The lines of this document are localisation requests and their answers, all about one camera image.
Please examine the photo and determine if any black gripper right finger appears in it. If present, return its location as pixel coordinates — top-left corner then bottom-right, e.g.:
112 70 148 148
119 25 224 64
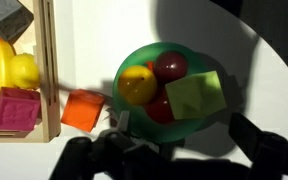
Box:
229 113 288 180

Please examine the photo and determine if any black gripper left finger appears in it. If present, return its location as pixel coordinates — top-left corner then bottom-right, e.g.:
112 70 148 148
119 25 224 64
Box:
49 130 171 180

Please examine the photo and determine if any yellow-green soft block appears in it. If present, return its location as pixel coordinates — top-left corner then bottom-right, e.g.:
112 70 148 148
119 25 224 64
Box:
165 71 226 120

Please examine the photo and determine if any green plastic bowl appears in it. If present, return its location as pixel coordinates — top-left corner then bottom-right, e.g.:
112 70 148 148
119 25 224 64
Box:
112 42 215 143

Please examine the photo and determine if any orange soft block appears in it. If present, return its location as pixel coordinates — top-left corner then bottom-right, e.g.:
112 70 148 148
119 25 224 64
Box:
61 89 105 132

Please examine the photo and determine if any pink soft block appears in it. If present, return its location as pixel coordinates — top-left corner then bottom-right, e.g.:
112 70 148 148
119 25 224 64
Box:
0 87 41 131

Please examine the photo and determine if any grey soft block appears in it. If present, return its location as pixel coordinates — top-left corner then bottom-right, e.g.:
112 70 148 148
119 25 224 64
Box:
0 0 34 41

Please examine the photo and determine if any red toy apple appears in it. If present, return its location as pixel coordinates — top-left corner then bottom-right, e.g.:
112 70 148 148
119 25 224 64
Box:
144 88 174 124

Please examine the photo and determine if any yellow toy fruit ball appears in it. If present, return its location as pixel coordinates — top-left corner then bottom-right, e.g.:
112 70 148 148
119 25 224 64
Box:
117 65 157 105

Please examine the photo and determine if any round white table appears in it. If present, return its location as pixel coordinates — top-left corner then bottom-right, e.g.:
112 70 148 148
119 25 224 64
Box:
0 0 288 180

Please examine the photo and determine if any dark maroon toy plum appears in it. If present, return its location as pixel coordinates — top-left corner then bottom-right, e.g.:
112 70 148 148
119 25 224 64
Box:
153 51 188 84

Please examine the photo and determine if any yellow toy lemon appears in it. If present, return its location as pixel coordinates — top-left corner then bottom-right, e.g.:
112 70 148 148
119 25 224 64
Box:
10 53 40 89

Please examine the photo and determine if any wooden toy tray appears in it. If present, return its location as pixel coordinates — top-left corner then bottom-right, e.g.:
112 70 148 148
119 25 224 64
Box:
0 0 61 143

